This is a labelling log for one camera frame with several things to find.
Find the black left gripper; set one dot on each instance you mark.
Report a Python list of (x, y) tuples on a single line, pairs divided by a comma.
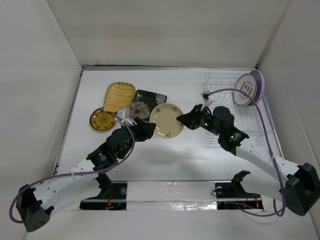
[(144, 130)]

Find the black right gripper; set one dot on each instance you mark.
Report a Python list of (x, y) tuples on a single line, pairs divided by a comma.
[(191, 118)]

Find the cream plate with red flowers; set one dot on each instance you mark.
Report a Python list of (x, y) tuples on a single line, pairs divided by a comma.
[(165, 117)]

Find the black square floral plate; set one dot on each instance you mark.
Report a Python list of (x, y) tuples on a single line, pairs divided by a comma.
[(144, 102)]

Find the yellow bamboo pattern tray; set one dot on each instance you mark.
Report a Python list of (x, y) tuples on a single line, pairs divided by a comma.
[(118, 95)]

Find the yellow brown rimmed round plate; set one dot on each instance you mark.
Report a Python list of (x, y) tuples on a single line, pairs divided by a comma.
[(101, 120)]

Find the white plate with red pattern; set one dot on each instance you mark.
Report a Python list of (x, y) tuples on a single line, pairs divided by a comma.
[(240, 97)]

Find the purple round plate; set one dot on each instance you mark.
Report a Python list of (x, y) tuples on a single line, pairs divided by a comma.
[(260, 81)]

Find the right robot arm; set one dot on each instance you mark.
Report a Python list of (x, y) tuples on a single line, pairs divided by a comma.
[(298, 186)]

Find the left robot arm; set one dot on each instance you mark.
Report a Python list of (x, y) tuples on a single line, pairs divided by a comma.
[(36, 203)]

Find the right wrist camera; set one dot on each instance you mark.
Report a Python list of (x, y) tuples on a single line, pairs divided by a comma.
[(207, 99)]

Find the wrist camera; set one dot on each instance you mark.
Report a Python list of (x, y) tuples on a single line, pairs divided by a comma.
[(207, 99), (122, 117)]

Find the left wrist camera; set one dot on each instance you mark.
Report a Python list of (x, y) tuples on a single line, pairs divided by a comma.
[(122, 117)]

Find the white wire dish rack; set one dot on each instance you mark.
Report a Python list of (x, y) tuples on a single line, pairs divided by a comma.
[(253, 120)]

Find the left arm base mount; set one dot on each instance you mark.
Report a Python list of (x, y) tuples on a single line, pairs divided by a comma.
[(112, 196)]

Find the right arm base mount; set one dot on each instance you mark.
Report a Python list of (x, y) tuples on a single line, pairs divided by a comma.
[(230, 195)]

